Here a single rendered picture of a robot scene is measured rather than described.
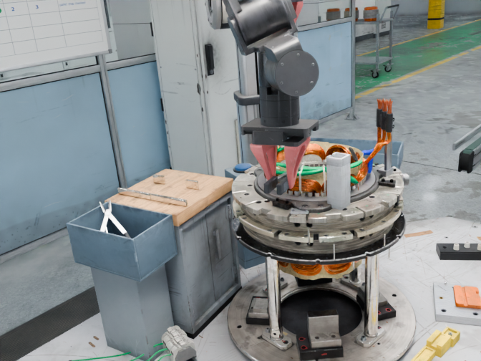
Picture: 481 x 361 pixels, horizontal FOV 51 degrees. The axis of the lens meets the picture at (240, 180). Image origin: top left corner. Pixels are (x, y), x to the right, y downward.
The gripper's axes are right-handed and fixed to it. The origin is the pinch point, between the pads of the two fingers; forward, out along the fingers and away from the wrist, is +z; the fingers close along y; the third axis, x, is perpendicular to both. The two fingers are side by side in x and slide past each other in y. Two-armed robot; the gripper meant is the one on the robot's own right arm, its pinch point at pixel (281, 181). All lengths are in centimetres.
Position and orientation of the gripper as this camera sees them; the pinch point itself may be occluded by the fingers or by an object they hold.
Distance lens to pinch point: 76.9
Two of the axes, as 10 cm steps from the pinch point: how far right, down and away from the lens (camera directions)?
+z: 0.5, 9.5, 3.1
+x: 4.0, -3.0, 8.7
